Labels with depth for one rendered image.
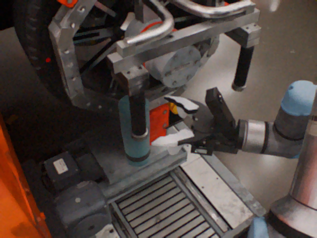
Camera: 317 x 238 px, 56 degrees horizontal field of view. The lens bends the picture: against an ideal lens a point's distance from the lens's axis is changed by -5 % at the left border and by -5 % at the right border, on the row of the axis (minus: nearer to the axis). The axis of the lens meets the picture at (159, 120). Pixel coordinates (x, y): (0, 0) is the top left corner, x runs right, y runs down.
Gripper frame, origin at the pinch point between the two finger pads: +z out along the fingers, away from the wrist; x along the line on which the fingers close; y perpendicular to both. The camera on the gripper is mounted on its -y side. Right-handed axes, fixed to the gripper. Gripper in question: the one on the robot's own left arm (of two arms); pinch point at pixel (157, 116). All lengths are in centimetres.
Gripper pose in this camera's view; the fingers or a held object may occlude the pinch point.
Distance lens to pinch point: 71.7
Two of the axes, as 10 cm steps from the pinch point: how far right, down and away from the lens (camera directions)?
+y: 0.0, 6.8, 7.3
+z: -9.8, -1.4, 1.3
